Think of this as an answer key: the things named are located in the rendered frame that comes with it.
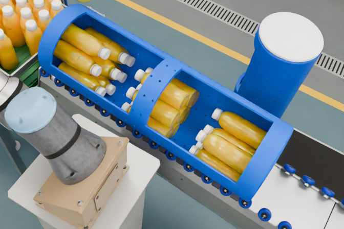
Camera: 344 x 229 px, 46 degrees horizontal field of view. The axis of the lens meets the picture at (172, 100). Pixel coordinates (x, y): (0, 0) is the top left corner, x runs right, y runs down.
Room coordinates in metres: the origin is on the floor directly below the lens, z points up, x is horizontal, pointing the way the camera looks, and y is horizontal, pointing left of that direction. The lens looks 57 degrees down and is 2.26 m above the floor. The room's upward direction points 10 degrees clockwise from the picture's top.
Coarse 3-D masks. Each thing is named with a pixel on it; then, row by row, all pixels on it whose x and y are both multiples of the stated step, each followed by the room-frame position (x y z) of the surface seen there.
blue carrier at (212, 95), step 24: (96, 24) 1.07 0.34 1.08; (48, 48) 0.84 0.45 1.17; (144, 48) 0.97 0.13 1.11; (48, 72) 0.82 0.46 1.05; (168, 72) 0.78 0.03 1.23; (192, 72) 0.81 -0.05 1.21; (96, 96) 0.72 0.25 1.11; (120, 96) 0.83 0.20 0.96; (144, 96) 0.70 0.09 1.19; (216, 96) 0.83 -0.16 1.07; (240, 96) 0.76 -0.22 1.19; (144, 120) 0.64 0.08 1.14; (192, 120) 0.77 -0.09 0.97; (216, 120) 0.77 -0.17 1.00; (264, 120) 0.75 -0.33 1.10; (168, 144) 0.59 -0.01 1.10; (192, 144) 0.68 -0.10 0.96; (264, 144) 0.58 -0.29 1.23; (264, 168) 0.51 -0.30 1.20; (240, 192) 0.47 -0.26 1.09
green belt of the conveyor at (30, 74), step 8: (16, 48) 1.02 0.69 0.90; (24, 48) 1.03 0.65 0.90; (24, 56) 0.99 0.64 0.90; (0, 64) 0.92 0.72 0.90; (32, 64) 0.95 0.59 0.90; (8, 72) 0.89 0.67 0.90; (24, 72) 0.91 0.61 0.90; (32, 72) 0.91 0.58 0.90; (24, 80) 0.87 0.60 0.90; (32, 80) 0.88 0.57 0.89
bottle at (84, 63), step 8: (56, 48) 0.88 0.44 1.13; (64, 48) 0.88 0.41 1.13; (72, 48) 0.89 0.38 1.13; (56, 56) 0.87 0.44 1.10; (64, 56) 0.86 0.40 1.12; (72, 56) 0.85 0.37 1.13; (80, 56) 0.86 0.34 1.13; (88, 56) 0.87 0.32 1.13; (72, 64) 0.84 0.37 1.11; (80, 64) 0.83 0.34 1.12; (88, 64) 0.83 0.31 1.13; (96, 64) 0.85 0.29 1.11; (88, 72) 0.82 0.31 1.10
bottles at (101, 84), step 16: (64, 64) 0.85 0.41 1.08; (112, 64) 0.88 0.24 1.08; (128, 64) 0.92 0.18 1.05; (80, 80) 0.80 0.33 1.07; (96, 80) 0.81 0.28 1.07; (128, 112) 0.70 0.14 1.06; (160, 128) 0.66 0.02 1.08; (176, 128) 0.71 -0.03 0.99; (208, 128) 0.69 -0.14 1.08; (240, 144) 0.64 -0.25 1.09; (208, 160) 0.57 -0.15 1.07
